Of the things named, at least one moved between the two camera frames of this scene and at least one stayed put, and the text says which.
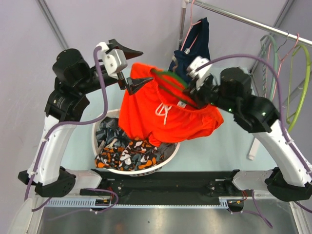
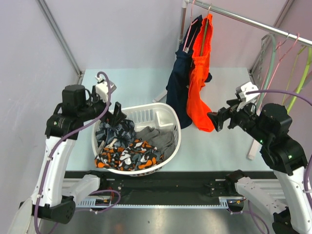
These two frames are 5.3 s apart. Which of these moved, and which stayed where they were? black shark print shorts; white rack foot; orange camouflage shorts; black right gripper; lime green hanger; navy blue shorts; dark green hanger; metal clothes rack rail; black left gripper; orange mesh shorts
Moved: dark green hanger; black right gripper; black left gripper; lime green hanger; orange mesh shorts; navy blue shorts
Stayed: orange camouflage shorts; metal clothes rack rail; black shark print shorts; white rack foot
